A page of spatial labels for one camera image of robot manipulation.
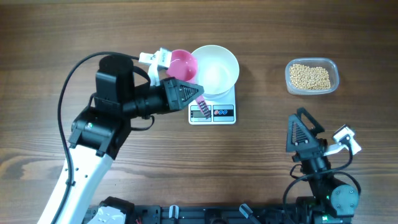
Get soybeans in container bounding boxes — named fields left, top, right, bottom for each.
left=289, top=64, right=331, bottom=90

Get white bowl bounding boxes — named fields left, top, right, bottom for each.
left=192, top=45, right=240, bottom=99

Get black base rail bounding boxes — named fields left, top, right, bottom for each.
left=83, top=203, right=352, bottom=224

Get pink plastic scoop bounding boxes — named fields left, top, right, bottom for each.
left=165, top=49, right=213, bottom=119

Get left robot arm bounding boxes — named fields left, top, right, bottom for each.
left=39, top=52, right=204, bottom=223

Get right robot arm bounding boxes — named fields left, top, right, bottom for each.
left=282, top=108, right=361, bottom=223

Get clear plastic container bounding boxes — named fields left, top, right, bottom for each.
left=285, top=57, right=340, bottom=95

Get white digital kitchen scale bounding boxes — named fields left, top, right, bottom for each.
left=188, top=86, right=237, bottom=125

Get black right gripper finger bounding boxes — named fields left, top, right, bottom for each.
left=286, top=114, right=314, bottom=152
left=297, top=107, right=325, bottom=136

